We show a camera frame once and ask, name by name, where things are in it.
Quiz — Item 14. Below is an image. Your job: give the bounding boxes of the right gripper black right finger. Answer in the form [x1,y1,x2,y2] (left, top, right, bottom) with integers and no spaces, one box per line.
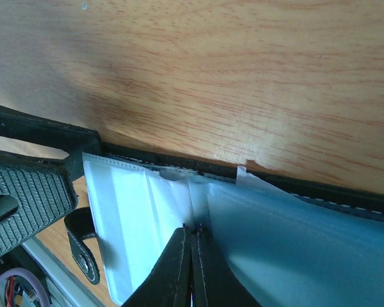
[191,229,260,307]

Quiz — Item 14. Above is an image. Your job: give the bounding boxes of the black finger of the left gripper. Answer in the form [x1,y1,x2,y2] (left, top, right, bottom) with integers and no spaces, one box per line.
[0,151,77,257]
[0,105,101,179]

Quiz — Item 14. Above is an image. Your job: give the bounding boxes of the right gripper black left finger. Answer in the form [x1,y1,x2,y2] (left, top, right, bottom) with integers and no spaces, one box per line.
[124,226,191,306]

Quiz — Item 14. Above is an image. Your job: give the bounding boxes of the black leather card holder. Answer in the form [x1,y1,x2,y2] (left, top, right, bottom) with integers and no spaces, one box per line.
[65,134,384,306]

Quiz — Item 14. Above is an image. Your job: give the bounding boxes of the aluminium frame rail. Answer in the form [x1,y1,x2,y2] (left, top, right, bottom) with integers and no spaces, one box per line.
[22,237,104,306]

